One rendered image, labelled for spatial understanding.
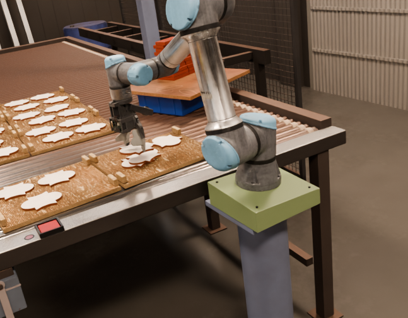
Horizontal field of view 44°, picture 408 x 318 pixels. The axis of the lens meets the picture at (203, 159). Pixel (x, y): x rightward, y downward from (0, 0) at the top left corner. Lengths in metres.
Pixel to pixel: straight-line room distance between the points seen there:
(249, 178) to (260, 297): 0.45
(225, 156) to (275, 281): 0.54
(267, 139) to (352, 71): 4.01
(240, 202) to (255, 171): 0.12
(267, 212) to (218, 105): 0.35
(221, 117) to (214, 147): 0.09
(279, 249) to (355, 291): 1.05
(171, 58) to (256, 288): 0.84
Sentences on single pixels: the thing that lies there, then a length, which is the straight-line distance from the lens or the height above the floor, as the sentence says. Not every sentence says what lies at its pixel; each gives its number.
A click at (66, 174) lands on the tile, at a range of 2.00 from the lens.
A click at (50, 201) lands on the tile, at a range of 1.81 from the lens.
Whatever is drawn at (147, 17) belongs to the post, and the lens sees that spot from 3.74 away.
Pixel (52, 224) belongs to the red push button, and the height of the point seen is 0.93.
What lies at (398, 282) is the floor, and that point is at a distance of 2.82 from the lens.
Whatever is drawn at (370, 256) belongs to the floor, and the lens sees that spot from 2.99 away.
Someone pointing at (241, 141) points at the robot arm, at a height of 1.14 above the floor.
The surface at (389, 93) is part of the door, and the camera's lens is 5.30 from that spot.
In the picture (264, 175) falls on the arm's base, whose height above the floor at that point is 0.99.
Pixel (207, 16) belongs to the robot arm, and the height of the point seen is 1.50.
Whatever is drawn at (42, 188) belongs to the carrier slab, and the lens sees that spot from 1.95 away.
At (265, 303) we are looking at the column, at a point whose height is 0.51.
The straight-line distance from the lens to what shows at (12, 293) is 1.71.
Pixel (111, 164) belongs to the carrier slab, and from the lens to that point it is 2.02.
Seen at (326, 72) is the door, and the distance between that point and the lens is 5.80.
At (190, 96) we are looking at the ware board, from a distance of 2.38.
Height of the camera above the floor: 1.68
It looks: 23 degrees down
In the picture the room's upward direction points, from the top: 8 degrees counter-clockwise
